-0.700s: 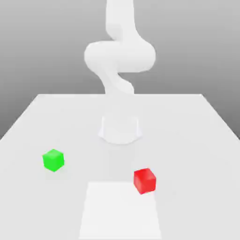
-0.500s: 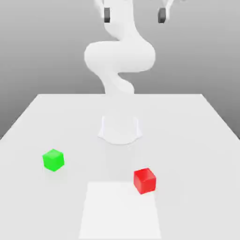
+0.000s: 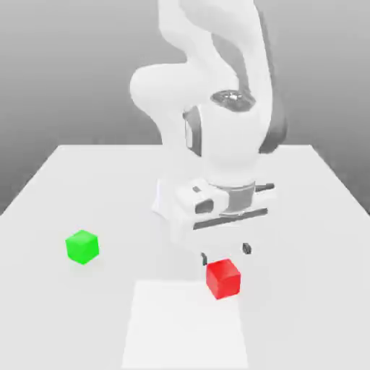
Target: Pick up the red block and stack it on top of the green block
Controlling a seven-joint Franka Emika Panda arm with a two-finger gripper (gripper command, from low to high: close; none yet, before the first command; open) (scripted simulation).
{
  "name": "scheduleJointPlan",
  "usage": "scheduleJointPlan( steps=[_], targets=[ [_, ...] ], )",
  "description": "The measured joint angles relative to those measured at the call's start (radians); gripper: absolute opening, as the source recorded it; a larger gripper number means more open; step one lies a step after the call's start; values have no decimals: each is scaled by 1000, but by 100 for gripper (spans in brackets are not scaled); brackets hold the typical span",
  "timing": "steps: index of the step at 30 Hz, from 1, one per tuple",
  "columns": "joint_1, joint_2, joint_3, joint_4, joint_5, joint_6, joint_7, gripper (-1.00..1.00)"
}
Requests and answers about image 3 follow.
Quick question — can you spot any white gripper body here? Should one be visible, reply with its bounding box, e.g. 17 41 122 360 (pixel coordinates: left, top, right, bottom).
189 207 275 251

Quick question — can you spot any small red cube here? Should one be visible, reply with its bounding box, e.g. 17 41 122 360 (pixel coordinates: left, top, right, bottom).
205 257 242 301

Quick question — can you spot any small green cube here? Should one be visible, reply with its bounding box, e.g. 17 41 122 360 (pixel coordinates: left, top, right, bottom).
65 229 100 266

